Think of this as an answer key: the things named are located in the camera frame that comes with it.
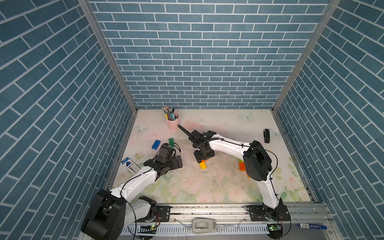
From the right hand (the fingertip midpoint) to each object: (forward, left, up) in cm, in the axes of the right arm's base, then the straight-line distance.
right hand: (202, 159), depth 91 cm
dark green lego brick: (+10, +22, 0) cm, 24 cm away
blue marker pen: (-30, -57, -1) cm, 64 cm away
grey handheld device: (-33, -3, -1) cm, 34 cm away
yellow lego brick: (-4, -1, -1) cm, 4 cm away
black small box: (+22, -43, 0) cm, 48 cm away
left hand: (-4, +14, +2) cm, 15 cm away
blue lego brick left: (+8, +32, -1) cm, 33 cm away
